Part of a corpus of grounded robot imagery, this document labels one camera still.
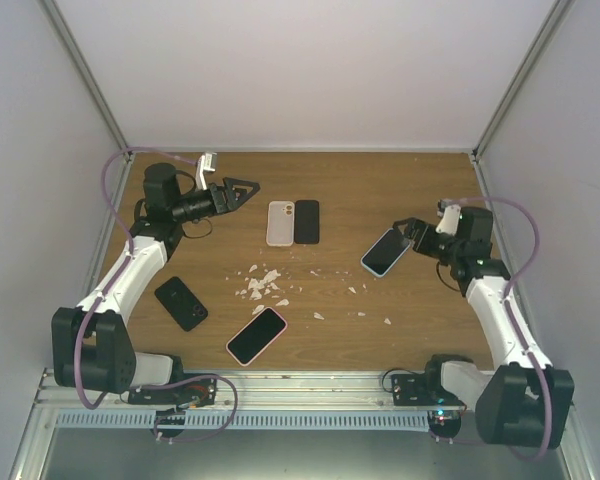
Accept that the beige phone case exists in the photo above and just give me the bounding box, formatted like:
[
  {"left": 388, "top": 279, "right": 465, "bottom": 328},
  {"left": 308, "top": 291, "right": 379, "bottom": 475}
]
[{"left": 266, "top": 201, "right": 295, "bottom": 247}]

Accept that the aluminium corner post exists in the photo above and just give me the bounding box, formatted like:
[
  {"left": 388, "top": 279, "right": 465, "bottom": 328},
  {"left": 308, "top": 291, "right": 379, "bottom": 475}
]
[
  {"left": 470, "top": 0, "right": 576, "bottom": 162},
  {"left": 38, "top": 0, "right": 134, "bottom": 162}
]

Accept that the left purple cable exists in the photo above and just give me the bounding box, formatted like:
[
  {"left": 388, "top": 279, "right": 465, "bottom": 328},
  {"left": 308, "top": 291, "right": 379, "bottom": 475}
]
[{"left": 73, "top": 146, "right": 239, "bottom": 446}]

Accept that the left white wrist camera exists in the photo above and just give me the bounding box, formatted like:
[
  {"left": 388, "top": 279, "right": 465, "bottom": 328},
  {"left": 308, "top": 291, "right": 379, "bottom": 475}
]
[{"left": 194, "top": 152, "right": 217, "bottom": 190}]

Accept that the grey slotted cable duct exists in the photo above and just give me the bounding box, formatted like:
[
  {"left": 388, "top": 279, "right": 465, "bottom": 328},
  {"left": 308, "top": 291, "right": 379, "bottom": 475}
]
[{"left": 56, "top": 409, "right": 429, "bottom": 432}]

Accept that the white debris pile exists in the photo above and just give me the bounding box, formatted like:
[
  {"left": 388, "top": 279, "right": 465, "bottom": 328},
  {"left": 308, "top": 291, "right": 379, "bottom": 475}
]
[{"left": 233, "top": 263, "right": 294, "bottom": 306}]

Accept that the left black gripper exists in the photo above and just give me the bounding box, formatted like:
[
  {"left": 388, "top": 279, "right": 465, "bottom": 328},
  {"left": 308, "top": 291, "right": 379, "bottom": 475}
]
[{"left": 172, "top": 177, "right": 259, "bottom": 223}]

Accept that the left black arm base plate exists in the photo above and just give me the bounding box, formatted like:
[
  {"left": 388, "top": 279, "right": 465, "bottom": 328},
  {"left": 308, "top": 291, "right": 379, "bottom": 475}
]
[{"left": 119, "top": 373, "right": 217, "bottom": 408}]

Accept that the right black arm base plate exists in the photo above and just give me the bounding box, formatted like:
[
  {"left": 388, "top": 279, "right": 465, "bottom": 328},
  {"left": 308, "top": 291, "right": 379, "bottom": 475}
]
[{"left": 380, "top": 368, "right": 465, "bottom": 408}]

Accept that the black phone face down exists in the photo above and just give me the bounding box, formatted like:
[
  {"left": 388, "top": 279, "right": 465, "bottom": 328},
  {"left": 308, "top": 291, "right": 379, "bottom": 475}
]
[{"left": 154, "top": 277, "right": 209, "bottom": 332}]

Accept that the left aluminium corner post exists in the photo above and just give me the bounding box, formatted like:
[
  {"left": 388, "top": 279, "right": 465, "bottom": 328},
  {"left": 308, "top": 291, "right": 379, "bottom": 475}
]
[{"left": 38, "top": 0, "right": 134, "bottom": 162}]

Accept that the black smartphone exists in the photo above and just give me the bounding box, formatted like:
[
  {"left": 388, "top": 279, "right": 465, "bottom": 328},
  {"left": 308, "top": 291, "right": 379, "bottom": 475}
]
[{"left": 294, "top": 200, "right": 320, "bottom": 245}]

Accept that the phone in blue case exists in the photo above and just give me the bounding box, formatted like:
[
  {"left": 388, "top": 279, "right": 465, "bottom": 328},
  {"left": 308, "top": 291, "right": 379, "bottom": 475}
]
[{"left": 360, "top": 228, "right": 408, "bottom": 278}]

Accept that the aluminium front rail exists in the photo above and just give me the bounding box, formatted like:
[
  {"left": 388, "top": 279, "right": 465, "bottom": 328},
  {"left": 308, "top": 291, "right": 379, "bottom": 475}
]
[{"left": 33, "top": 367, "right": 576, "bottom": 408}]

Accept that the phone in pink case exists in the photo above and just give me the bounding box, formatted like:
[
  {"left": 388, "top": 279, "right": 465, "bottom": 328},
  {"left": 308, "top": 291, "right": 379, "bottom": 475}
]
[{"left": 226, "top": 307, "right": 288, "bottom": 367}]

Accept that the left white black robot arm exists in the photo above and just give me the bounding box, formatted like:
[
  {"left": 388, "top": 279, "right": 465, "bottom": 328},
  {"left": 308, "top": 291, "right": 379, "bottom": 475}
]
[{"left": 51, "top": 154, "right": 260, "bottom": 404}]

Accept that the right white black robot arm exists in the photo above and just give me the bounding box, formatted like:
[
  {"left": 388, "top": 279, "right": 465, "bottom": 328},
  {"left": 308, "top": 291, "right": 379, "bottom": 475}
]
[{"left": 392, "top": 203, "right": 575, "bottom": 452}]

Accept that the right aluminium corner post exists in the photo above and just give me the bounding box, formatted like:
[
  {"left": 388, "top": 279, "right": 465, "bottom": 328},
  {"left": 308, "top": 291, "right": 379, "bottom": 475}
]
[{"left": 470, "top": 0, "right": 576, "bottom": 162}]

